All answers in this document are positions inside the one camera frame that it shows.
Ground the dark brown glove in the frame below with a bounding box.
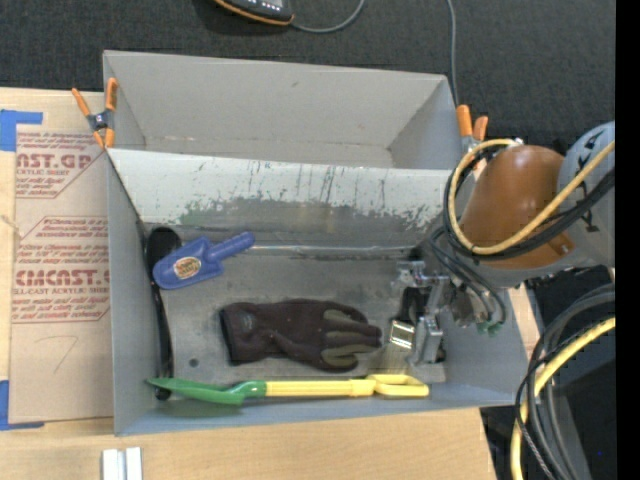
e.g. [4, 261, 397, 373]
[219, 298, 384, 374]

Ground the green and yellow toy shovel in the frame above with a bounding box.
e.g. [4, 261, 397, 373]
[145, 373, 431, 407]

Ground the brown cardboard board red print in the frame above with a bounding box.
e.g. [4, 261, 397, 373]
[0, 86, 116, 430]

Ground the grey metal bin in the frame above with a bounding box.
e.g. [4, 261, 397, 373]
[102, 50, 532, 437]

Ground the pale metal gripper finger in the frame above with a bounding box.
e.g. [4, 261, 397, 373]
[372, 319, 417, 374]
[409, 315, 446, 366]

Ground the blue toy trowel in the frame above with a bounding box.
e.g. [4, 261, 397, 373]
[151, 231, 257, 291]

